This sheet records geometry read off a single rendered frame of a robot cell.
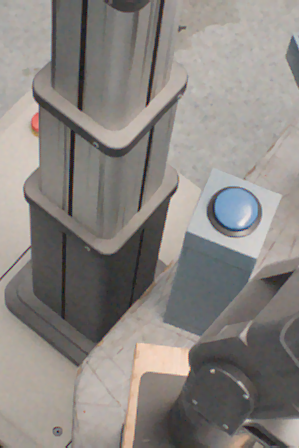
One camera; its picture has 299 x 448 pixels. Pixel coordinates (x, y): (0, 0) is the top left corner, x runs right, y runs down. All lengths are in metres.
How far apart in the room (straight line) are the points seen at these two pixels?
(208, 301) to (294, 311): 0.66
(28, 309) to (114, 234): 0.40
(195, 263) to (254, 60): 1.29
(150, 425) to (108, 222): 0.68
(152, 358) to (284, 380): 0.43
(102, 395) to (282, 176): 0.34
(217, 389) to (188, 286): 0.59
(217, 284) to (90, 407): 0.22
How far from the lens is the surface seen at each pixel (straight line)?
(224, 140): 2.33
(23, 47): 2.41
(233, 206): 1.11
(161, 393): 0.81
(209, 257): 1.15
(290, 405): 0.63
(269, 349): 0.60
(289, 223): 1.41
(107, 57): 1.16
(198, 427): 0.72
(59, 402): 1.85
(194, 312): 1.29
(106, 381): 1.32
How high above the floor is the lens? 2.05
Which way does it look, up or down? 66 degrees down
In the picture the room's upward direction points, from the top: 10 degrees clockwise
